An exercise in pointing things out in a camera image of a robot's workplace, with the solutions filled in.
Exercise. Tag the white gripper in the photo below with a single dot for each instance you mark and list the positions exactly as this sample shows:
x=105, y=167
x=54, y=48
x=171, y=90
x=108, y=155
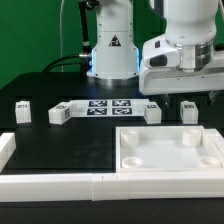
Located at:
x=167, y=69

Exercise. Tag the white square tabletop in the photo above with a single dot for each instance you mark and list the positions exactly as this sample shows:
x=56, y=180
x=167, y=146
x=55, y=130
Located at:
x=165, y=148

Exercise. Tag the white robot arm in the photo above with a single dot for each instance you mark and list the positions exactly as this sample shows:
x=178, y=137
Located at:
x=115, y=60

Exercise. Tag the white base tag plate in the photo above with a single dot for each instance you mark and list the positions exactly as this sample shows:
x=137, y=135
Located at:
x=109, y=107

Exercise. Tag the white right fence wall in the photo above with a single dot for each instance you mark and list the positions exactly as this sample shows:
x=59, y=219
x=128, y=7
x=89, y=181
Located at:
x=216, y=138

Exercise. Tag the white fence wall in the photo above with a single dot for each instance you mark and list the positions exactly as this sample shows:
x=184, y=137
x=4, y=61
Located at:
x=98, y=187
x=216, y=138
x=7, y=148

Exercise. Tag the white front fence wall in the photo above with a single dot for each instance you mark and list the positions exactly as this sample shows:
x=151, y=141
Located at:
x=98, y=187

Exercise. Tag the white left fence wall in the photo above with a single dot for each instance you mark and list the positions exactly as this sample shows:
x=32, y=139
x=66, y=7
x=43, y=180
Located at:
x=7, y=148

